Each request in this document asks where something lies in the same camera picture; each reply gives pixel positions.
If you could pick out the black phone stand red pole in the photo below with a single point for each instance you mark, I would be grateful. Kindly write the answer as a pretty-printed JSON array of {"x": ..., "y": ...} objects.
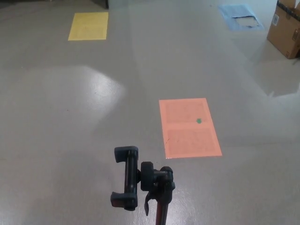
[{"x": 131, "y": 173}]

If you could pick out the orange paper sheet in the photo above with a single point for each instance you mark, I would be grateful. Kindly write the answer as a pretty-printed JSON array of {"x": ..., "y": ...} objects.
[{"x": 187, "y": 140}]

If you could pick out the small green dot sticker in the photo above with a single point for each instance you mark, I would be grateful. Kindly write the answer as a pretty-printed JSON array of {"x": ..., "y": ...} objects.
[{"x": 198, "y": 120}]

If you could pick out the yellow paper sheet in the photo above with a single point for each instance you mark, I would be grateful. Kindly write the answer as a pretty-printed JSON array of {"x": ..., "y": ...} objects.
[{"x": 89, "y": 25}]

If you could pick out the torn blue paper sheet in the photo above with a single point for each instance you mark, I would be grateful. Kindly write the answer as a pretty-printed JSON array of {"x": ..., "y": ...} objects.
[{"x": 228, "y": 14}]

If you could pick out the brown cardboard box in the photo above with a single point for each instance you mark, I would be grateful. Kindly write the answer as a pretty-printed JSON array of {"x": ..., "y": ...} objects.
[{"x": 283, "y": 35}]

